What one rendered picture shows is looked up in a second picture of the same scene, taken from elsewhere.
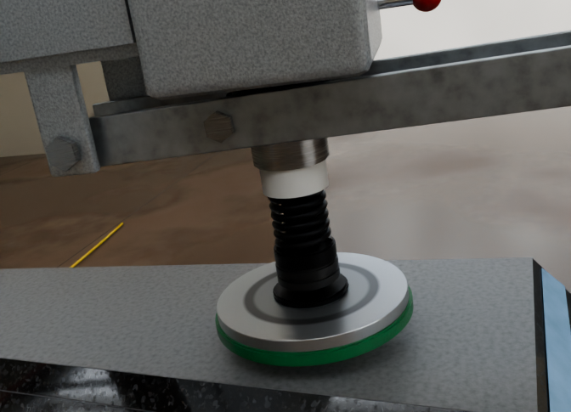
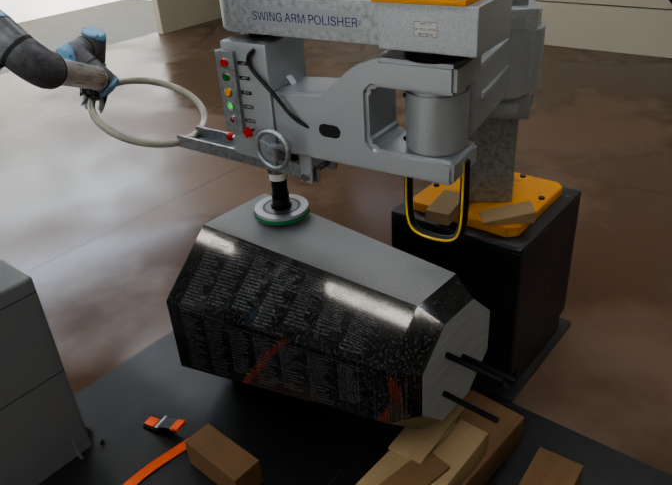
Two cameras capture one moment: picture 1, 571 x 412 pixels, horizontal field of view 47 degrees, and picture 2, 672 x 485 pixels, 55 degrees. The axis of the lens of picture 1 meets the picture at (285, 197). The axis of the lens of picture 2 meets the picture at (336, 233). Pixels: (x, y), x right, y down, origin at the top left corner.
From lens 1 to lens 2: 299 cm
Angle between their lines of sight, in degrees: 128
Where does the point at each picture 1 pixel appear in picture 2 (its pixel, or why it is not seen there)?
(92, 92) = not seen: outside the picture
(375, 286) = (266, 202)
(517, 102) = not seen: hidden behind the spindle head
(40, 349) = (359, 237)
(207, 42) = not seen: hidden behind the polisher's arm
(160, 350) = (324, 226)
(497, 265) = (215, 224)
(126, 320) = (330, 240)
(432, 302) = (247, 218)
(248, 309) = (300, 204)
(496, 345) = (250, 205)
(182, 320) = (313, 234)
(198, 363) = (316, 219)
